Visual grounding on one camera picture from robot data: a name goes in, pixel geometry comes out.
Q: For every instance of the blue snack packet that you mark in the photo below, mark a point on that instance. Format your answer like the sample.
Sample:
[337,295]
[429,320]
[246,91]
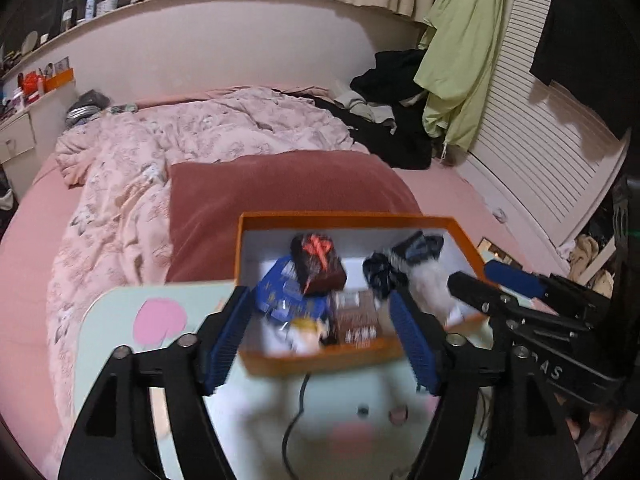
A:
[280,295]

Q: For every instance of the white louvered door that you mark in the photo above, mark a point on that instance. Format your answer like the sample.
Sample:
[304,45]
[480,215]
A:
[540,150]

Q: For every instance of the beige cloth bundle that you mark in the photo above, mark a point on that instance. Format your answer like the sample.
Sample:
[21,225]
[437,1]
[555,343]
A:
[587,260]

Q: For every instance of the dark brown snack packet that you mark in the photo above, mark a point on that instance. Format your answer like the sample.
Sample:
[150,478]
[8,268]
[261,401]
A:
[320,272]

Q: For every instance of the pink floral duvet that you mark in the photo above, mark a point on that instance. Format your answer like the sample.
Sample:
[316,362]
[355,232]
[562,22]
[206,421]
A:
[150,135]

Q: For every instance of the brown printed packet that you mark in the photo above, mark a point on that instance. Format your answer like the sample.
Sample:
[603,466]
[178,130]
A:
[357,325]

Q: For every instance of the dark red pillow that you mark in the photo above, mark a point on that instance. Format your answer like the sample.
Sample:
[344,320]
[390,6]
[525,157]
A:
[280,185]

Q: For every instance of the red container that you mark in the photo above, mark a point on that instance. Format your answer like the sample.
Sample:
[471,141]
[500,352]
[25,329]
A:
[32,85]

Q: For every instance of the orange cardboard box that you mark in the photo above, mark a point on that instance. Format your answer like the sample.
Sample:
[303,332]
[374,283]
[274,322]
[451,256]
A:
[310,362]

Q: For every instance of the person's right hand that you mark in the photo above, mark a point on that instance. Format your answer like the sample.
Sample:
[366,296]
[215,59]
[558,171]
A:
[597,420]

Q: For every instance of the light green hanging garment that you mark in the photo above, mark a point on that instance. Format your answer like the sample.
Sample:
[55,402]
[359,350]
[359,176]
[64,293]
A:
[460,60]

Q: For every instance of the white tub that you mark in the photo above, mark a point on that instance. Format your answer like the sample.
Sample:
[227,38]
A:
[107,7]

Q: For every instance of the small orange storage box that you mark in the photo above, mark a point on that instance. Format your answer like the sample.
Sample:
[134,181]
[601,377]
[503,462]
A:
[60,80]

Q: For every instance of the black hanging garment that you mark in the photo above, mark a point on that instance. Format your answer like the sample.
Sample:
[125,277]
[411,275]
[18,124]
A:
[590,60]

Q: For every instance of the doll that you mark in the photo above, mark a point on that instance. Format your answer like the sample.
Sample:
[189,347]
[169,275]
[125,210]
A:
[385,270]

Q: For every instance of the white drawer cabinet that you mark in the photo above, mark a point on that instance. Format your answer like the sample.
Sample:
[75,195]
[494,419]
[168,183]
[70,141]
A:
[20,135]

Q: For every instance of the round beige disc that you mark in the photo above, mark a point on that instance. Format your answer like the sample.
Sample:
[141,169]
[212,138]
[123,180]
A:
[30,42]

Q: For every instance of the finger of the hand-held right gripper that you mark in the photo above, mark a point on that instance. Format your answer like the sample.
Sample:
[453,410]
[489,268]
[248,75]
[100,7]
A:
[515,275]
[475,290]

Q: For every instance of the dark grey bag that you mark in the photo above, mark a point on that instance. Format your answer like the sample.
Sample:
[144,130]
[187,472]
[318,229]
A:
[85,105]

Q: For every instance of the pile of black clothes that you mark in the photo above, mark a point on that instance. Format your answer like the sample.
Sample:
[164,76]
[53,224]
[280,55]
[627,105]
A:
[395,145]

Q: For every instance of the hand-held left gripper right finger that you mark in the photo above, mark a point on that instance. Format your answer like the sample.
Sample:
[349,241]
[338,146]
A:
[415,345]

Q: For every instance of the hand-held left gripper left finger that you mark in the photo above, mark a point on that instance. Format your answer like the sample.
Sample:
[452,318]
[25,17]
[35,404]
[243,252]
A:
[227,340]

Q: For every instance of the yellow and white toy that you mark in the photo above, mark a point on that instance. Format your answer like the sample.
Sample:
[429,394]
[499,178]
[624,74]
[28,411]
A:
[305,335]

